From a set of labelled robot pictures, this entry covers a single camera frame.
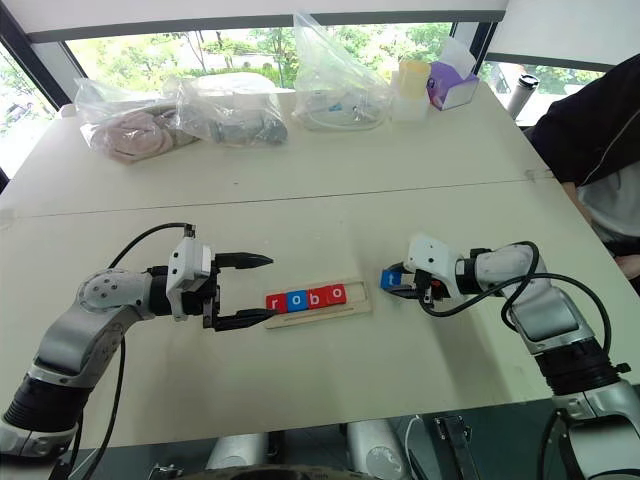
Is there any yellow plastic cup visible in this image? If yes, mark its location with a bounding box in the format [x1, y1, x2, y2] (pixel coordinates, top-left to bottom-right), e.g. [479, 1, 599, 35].
[396, 60, 433, 102]

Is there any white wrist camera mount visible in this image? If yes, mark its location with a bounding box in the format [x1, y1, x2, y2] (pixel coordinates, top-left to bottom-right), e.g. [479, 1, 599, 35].
[166, 236, 215, 322]
[404, 233, 464, 282]

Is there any grey thermos bottle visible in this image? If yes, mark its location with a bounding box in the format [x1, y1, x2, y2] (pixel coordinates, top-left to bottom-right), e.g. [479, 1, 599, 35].
[506, 73, 539, 121]

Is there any silver rounded robot leg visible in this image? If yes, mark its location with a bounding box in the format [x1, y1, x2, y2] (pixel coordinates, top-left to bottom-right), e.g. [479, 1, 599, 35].
[346, 419, 407, 477]
[206, 432, 267, 472]

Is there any plastic bag with pink cloth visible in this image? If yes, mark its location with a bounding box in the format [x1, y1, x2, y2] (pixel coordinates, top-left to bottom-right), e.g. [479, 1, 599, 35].
[73, 77, 202, 164]

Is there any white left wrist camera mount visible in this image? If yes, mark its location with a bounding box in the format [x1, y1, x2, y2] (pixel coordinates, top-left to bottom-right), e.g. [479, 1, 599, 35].
[166, 236, 215, 322]

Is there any white translucent container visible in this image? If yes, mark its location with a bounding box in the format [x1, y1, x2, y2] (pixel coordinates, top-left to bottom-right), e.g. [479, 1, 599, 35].
[390, 69, 432, 123]

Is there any purple tissue box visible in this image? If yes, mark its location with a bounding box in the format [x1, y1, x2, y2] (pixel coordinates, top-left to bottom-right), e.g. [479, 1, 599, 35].
[426, 60, 482, 112]

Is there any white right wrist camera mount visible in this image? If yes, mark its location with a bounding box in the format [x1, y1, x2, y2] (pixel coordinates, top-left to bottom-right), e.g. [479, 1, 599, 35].
[404, 233, 464, 282]

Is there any narrow white roller blind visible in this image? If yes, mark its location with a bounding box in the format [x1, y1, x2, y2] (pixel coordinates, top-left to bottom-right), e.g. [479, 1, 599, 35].
[484, 0, 640, 69]

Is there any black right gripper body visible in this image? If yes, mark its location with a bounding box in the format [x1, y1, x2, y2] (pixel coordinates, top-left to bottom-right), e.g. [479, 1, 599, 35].
[411, 268, 459, 305]

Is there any wide white roller blind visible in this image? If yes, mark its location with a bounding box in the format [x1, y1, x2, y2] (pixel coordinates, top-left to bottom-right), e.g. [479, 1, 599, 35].
[0, 0, 507, 35]

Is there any white tissue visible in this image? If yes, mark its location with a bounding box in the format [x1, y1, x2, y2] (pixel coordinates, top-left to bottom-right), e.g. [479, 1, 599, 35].
[439, 36, 477, 79]

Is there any clear bag with white cables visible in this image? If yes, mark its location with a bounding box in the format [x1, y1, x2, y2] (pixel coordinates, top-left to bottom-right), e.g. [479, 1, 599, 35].
[291, 11, 394, 133]

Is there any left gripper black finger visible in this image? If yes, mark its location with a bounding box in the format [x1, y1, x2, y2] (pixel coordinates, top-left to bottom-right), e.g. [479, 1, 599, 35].
[213, 308, 278, 334]
[214, 251, 276, 272]

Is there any black metal bracket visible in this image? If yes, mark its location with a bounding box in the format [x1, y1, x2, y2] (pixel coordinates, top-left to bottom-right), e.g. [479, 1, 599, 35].
[431, 414, 475, 480]

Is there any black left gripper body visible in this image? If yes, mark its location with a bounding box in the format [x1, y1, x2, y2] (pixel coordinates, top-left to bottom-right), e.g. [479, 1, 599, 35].
[181, 253, 224, 332]

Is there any wooden letter tray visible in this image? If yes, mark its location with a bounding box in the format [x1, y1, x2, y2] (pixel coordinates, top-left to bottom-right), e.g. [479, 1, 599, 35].
[263, 279, 374, 331]

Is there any thin white cable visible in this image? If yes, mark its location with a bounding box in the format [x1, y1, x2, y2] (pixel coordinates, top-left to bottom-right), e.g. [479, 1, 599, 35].
[404, 414, 422, 467]

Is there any person in dark jacket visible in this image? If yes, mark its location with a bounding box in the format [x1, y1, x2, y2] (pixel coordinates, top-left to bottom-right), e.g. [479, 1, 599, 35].
[528, 51, 640, 281]

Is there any plastic bag with grey items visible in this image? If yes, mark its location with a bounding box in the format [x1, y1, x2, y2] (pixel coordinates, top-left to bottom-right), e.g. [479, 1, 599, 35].
[176, 73, 292, 149]

